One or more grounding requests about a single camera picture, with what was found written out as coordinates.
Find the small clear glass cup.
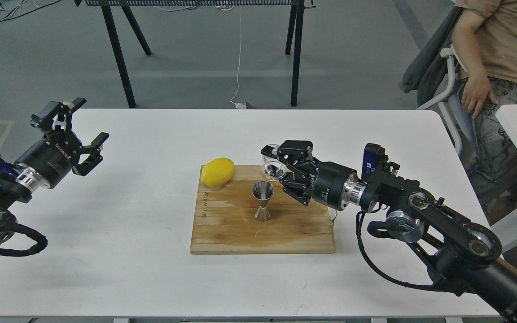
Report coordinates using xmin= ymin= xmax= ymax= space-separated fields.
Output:
xmin=261 ymin=144 xmax=292 ymax=181

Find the dark grey jacket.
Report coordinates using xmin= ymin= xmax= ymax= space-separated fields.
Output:
xmin=399 ymin=6 xmax=463 ymax=106

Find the steel jigger measuring cup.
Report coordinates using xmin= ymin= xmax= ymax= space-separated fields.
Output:
xmin=252 ymin=181 xmax=275 ymax=222

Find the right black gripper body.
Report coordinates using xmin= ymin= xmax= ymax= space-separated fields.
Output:
xmin=293 ymin=160 xmax=357 ymax=211

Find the person in tan shirt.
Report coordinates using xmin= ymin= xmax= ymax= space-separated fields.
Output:
xmin=451 ymin=0 xmax=517 ymax=211

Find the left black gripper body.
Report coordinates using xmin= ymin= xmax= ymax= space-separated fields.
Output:
xmin=15 ymin=137 xmax=82 ymax=189

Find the white office chair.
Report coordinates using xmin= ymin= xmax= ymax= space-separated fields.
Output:
xmin=417 ymin=44 xmax=474 ymax=156

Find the wooden cutting board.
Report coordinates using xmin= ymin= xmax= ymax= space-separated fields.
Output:
xmin=190 ymin=165 xmax=336 ymax=255

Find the white hanging cable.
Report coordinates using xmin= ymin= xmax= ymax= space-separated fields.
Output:
xmin=229 ymin=0 xmax=246 ymax=109

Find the yellow lemon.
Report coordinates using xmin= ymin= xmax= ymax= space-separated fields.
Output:
xmin=201 ymin=157 xmax=235 ymax=188

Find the black metal table frame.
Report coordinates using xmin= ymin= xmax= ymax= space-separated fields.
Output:
xmin=74 ymin=0 xmax=315 ymax=109

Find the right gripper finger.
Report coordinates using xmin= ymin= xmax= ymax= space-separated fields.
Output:
xmin=281 ymin=173 xmax=315 ymax=205
xmin=261 ymin=140 xmax=315 ymax=173

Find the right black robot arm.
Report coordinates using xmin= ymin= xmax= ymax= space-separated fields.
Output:
xmin=261 ymin=140 xmax=517 ymax=323

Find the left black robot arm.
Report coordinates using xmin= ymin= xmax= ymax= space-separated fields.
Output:
xmin=0 ymin=98 xmax=109 ymax=257

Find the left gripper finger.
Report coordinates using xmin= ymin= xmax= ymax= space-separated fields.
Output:
xmin=30 ymin=97 xmax=87 ymax=144
xmin=72 ymin=132 xmax=110 ymax=176

